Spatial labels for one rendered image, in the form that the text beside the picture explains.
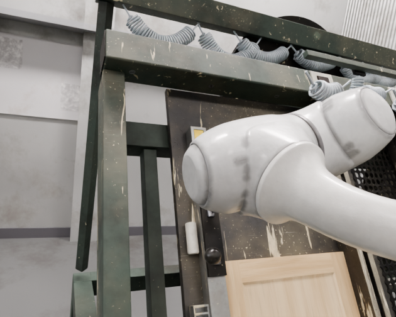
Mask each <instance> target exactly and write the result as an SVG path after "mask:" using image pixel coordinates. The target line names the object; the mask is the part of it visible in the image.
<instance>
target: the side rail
mask: <svg viewBox="0 0 396 317"><path fill-rule="evenodd" d="M96 317H131V280H130V257H129V213H128V168H127V146H126V101H125V78H124V72H119V71H114V70H107V69H104V70H103V71H102V77H101V82H100V86H99V90H98V163H97V311H96Z"/></svg>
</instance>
